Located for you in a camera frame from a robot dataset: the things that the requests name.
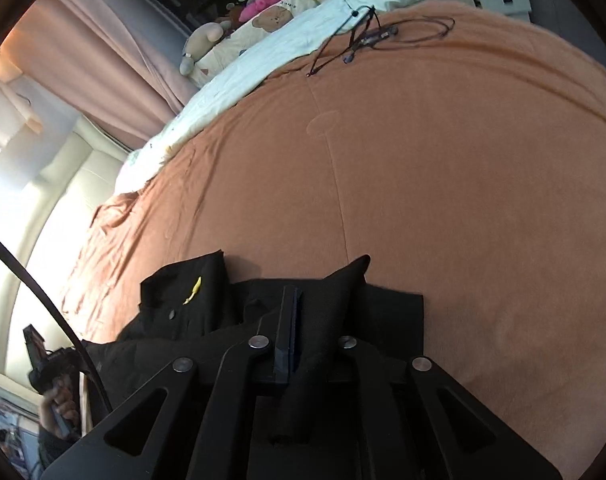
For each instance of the person's left forearm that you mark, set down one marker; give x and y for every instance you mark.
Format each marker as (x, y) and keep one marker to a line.
(55, 452)

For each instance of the brown bed blanket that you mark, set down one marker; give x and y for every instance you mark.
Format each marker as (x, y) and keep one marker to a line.
(433, 185)

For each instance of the person's left hand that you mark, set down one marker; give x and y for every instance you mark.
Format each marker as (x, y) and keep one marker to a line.
(58, 410)

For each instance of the bear print bedding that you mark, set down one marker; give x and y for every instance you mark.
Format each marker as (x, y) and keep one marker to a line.
(273, 15)

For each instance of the black jacket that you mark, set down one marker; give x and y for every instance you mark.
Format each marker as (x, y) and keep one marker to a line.
(203, 305)

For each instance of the white nightstand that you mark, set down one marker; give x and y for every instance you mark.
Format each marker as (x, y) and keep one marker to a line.
(503, 0)

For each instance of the pink curtain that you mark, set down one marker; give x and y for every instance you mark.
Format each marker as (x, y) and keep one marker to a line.
(98, 45)

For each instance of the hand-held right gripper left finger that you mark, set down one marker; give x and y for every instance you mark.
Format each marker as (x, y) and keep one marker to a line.
(287, 330)

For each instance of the light green quilt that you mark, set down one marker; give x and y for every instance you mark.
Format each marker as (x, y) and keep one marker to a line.
(283, 45)

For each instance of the cream padded headboard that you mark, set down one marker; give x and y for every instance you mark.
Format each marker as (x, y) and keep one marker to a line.
(68, 185)

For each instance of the beige plush toy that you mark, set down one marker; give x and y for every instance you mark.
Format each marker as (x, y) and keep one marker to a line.
(203, 40)

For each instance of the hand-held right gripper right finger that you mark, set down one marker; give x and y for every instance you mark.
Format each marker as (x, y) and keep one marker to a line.
(355, 365)

